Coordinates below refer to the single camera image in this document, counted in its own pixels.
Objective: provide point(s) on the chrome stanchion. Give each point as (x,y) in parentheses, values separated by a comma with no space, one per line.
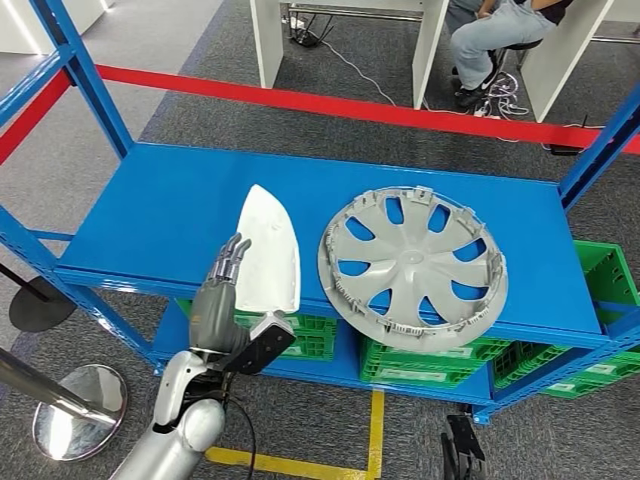
(80,411)

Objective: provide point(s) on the green plastic crate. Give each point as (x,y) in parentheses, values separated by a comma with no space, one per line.
(450,379)
(380,351)
(315,350)
(315,324)
(610,278)
(600,384)

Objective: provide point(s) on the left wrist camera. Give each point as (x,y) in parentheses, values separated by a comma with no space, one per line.
(265,344)

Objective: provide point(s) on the white plastic part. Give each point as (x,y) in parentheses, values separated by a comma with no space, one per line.
(272,252)

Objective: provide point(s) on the grey wheel hubcap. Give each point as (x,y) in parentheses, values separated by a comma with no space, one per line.
(412,265)

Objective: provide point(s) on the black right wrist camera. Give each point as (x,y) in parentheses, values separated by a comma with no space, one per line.
(463,450)

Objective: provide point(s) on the white desk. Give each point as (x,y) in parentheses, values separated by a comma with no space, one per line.
(267,46)
(555,60)

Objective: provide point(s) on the red barrier belt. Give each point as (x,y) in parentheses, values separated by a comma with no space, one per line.
(300,99)
(30,119)

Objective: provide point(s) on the black base stanchion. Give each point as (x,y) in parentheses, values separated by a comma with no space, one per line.
(42,308)

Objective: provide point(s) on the blue metal shelf rack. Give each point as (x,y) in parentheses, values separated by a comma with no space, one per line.
(175,212)

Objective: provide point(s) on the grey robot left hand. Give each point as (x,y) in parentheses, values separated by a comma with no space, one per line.
(212,318)

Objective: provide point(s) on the person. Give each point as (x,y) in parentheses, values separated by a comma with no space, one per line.
(480,40)

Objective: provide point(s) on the black router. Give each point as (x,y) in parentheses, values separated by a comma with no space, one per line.
(307,33)

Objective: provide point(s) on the black box device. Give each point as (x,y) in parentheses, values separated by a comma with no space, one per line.
(562,150)

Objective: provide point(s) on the black stool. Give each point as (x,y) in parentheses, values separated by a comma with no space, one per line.
(525,45)

